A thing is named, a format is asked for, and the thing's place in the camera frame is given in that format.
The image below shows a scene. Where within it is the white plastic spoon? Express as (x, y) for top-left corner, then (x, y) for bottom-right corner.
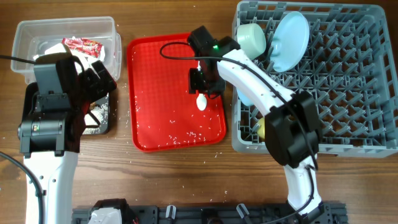
(196, 60), (208, 112)

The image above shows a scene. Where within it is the white napkin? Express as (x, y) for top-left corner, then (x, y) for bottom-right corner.
(44, 44), (105, 68)

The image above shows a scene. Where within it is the white rice pile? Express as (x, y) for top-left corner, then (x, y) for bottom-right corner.
(83, 95), (109, 135)

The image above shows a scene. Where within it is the red snack wrapper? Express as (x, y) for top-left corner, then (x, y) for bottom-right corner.
(62, 38), (103, 58)

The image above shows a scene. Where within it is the small light blue bowl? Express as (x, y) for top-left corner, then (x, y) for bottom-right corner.
(236, 89), (254, 106)

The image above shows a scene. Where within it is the mint green bowl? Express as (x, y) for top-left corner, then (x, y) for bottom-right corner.
(236, 23), (267, 60)

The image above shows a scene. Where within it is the yellow plastic cup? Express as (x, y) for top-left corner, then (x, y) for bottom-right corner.
(257, 118), (266, 139)

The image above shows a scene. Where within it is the large light blue plate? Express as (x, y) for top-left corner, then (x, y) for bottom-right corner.
(270, 11), (310, 72)

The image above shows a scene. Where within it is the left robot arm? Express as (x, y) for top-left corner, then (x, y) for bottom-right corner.
(17, 52), (117, 223)

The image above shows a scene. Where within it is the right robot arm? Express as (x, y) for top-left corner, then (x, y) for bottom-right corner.
(187, 26), (322, 222)

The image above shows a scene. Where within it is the grey dishwasher rack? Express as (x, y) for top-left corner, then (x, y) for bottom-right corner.
(232, 1), (397, 158)

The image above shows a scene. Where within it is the black plastic tray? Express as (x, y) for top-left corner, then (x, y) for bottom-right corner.
(21, 82), (110, 135)

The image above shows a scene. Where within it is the clear plastic bin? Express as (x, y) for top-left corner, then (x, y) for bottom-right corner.
(12, 16), (122, 80)

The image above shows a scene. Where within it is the red serving tray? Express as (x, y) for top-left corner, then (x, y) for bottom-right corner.
(126, 33), (226, 152)

